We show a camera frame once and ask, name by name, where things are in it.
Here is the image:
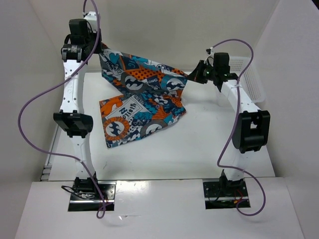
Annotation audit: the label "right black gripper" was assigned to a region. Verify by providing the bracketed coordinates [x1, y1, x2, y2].
[187, 60, 218, 84]

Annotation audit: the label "colourful patterned shorts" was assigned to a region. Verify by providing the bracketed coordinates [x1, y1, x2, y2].
[99, 44, 187, 148]

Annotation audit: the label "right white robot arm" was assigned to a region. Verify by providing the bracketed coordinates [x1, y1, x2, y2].
[187, 52, 270, 196]

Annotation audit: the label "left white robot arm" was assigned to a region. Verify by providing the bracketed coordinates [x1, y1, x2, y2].
[53, 16, 101, 199]

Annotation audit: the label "white perforated plastic basket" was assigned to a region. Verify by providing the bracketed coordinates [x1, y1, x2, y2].
[229, 56, 266, 103]

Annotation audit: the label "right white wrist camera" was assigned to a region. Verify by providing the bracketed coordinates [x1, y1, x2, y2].
[204, 47, 215, 66]

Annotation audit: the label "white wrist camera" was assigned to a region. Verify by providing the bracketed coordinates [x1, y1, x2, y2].
[204, 47, 215, 66]
[84, 11, 100, 33]

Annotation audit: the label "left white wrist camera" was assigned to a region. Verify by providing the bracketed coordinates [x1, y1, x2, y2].
[84, 11, 100, 33]

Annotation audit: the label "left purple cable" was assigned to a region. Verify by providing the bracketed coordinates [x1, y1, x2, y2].
[18, 0, 115, 219]

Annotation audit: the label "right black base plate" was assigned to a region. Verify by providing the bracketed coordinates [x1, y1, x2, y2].
[202, 179, 251, 210]

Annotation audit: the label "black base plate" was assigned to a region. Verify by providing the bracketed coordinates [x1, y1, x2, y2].
[202, 179, 251, 210]
[65, 182, 116, 212]

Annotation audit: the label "aluminium table edge rail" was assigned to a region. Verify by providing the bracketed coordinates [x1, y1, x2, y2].
[40, 125, 60, 182]

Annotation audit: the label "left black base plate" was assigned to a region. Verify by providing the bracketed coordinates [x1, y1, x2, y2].
[65, 182, 116, 212]

